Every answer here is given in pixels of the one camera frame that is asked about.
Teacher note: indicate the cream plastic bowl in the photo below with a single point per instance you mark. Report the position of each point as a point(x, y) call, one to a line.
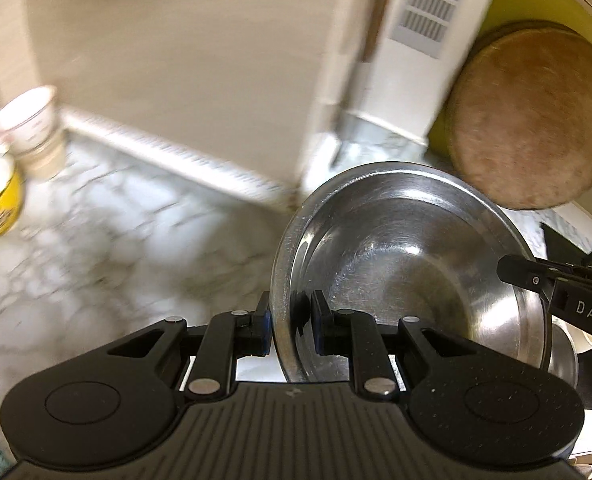
point(581, 341)

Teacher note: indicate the wide stainless steel bowl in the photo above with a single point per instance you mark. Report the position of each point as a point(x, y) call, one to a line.
point(394, 239)

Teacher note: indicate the yellow-green plastic cutting board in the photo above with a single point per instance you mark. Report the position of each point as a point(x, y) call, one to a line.
point(525, 0)

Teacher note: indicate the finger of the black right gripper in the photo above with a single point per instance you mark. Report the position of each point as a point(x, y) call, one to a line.
point(535, 275)

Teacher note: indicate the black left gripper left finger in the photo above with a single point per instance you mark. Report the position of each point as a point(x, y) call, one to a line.
point(218, 346)

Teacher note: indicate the steel cleaver with wooden handle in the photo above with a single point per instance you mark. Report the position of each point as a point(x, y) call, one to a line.
point(347, 117)

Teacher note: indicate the grey ventilation grille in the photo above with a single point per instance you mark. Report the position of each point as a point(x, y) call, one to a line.
point(423, 24)

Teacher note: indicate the pink handled steel bowl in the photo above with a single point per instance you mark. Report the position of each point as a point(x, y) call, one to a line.
point(563, 359)

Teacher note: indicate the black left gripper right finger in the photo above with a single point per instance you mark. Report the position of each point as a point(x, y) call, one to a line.
point(354, 335)

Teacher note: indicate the round wooden cutting board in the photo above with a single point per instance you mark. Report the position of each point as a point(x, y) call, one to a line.
point(519, 116)

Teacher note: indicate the black gas stove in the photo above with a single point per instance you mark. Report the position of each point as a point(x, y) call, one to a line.
point(560, 249)

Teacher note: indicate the white dotted small bowl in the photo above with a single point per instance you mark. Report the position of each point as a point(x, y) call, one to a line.
point(29, 119)

